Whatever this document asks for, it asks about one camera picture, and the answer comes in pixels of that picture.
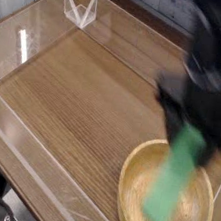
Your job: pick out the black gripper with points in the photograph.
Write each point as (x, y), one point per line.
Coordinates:
(194, 98)

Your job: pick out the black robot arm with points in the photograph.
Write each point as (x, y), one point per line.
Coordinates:
(206, 43)

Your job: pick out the light wooden bowl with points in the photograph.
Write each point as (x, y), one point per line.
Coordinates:
(139, 169)

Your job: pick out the green rectangular block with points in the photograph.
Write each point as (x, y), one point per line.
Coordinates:
(174, 174)

